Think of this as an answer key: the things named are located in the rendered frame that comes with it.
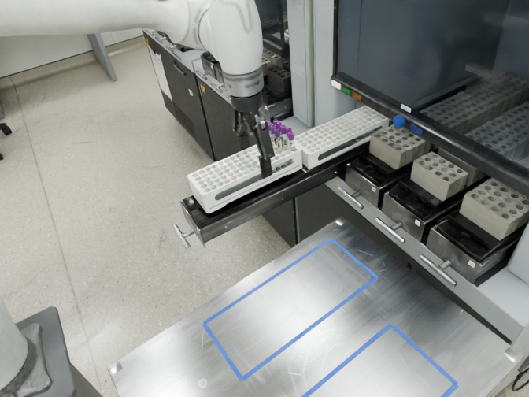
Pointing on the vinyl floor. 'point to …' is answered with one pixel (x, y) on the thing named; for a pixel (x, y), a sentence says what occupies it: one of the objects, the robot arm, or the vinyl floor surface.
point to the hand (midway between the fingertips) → (255, 159)
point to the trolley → (322, 333)
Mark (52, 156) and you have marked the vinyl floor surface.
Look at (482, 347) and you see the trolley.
